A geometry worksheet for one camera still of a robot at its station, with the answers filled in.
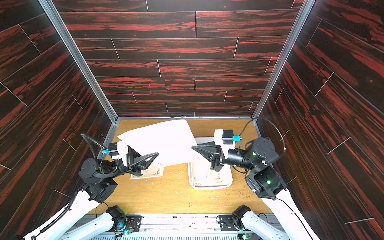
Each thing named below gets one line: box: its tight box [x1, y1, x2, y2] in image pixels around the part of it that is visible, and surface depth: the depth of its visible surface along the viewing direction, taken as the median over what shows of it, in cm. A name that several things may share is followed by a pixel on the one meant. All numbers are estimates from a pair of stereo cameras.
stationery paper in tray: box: [192, 162, 228, 187], surface depth 90 cm
